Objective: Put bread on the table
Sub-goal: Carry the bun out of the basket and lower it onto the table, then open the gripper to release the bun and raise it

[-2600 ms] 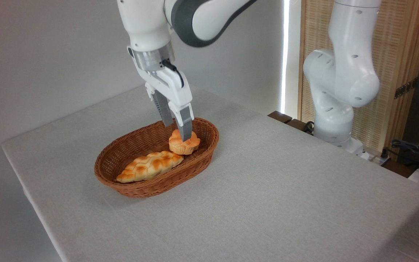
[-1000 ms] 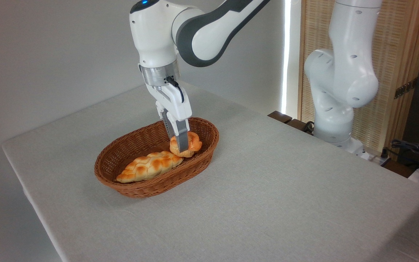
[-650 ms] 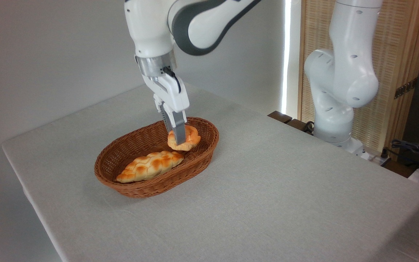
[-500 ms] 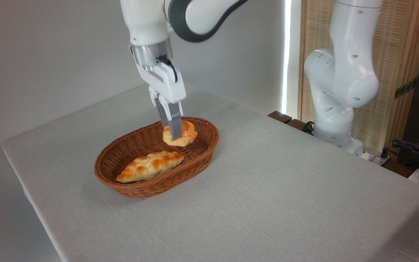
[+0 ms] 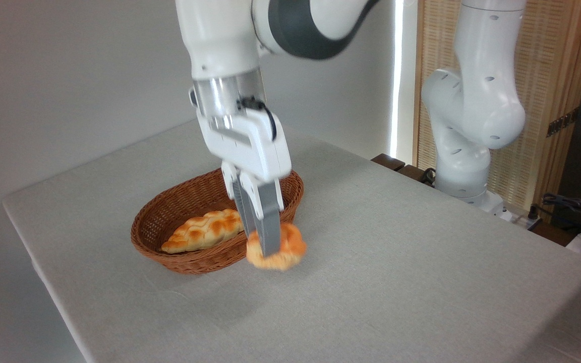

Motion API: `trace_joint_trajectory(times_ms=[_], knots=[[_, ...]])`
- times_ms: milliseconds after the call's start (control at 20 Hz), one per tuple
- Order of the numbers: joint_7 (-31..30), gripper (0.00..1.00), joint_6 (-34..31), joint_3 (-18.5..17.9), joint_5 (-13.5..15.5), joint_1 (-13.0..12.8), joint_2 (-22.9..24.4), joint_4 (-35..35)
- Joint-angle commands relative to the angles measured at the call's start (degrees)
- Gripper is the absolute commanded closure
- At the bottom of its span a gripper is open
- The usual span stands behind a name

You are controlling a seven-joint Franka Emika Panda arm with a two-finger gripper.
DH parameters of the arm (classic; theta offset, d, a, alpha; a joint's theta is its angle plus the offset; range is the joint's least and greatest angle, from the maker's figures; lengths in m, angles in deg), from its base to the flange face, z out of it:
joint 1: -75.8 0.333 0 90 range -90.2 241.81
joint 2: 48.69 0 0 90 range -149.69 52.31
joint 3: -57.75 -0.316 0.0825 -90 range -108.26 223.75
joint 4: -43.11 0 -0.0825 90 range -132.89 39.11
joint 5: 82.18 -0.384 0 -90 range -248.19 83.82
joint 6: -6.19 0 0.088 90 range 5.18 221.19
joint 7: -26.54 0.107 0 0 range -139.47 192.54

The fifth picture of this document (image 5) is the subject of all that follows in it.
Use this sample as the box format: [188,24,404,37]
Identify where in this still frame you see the bamboo wooden folding screen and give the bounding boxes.
[413,0,581,223]

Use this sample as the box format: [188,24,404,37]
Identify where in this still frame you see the black screen hinge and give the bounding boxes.
[546,108,580,138]

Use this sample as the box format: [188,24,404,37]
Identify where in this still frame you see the white power strip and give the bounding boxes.
[492,204,544,231]

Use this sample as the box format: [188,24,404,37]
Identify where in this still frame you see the white tablecloth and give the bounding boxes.
[2,120,581,363]

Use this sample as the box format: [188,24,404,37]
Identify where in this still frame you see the brown wicker oval basket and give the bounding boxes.
[130,167,305,275]

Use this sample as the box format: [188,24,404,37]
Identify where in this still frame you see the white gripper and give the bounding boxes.
[196,107,293,258]

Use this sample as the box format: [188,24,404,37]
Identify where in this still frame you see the long braided bread loaf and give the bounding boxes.
[160,208,245,255]

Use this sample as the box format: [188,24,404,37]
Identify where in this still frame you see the white vertical light strip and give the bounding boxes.
[390,0,405,158]

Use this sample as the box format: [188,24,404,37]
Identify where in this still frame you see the black cable bundle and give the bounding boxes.
[528,192,581,238]

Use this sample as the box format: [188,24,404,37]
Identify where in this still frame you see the round golden bread roll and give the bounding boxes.
[246,222,308,272]

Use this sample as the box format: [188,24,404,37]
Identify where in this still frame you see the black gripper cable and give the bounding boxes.
[237,96,277,141]

